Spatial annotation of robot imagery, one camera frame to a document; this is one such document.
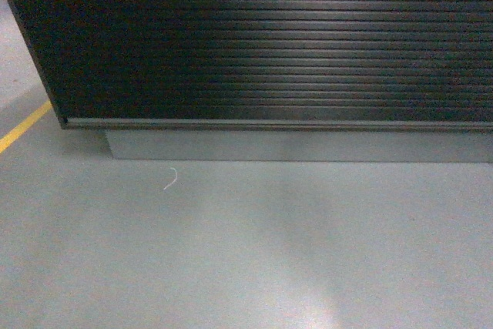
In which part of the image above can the black checkout counter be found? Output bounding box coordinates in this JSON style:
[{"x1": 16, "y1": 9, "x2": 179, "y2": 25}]
[{"x1": 7, "y1": 0, "x2": 492, "y2": 163}]

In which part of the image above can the white string scrap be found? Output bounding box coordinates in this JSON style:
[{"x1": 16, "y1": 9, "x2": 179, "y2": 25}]
[{"x1": 163, "y1": 167, "x2": 178, "y2": 191}]

